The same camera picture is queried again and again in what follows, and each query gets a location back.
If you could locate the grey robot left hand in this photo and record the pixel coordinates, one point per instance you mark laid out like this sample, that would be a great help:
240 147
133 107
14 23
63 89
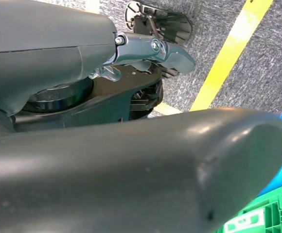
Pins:
107 177

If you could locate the yellow floor tape square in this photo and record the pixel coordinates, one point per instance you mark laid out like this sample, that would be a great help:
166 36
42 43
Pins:
228 54

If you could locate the green plastic crate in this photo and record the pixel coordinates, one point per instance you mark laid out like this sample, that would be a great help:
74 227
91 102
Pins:
276 212

